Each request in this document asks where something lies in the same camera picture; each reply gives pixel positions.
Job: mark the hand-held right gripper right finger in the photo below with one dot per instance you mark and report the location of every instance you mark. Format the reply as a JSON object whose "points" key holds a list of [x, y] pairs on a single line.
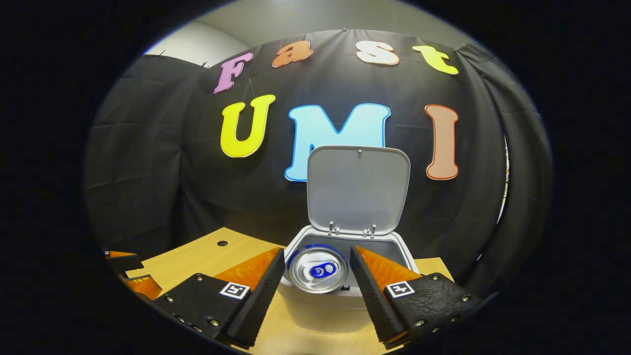
{"points": [[374, 296]]}

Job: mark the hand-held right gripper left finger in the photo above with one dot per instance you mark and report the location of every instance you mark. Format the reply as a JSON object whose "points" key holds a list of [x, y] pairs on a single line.
{"points": [[259, 296]]}

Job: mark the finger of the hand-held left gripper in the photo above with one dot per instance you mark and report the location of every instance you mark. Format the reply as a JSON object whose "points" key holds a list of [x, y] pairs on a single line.
{"points": [[145, 287], [121, 255]]}

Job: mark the blue pop can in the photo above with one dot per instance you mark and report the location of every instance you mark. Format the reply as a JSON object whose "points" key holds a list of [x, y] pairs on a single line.
{"points": [[315, 268]]}

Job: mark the white desktop garbage bin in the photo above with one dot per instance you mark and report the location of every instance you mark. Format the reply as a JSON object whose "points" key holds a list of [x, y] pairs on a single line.
{"points": [[357, 187]]}

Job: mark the wooden desktop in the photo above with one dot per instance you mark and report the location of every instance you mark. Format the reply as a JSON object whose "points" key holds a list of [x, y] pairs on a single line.
{"points": [[197, 256]]}

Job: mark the black backdrop cloth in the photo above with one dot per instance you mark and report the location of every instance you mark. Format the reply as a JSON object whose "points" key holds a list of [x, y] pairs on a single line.
{"points": [[197, 197]]}

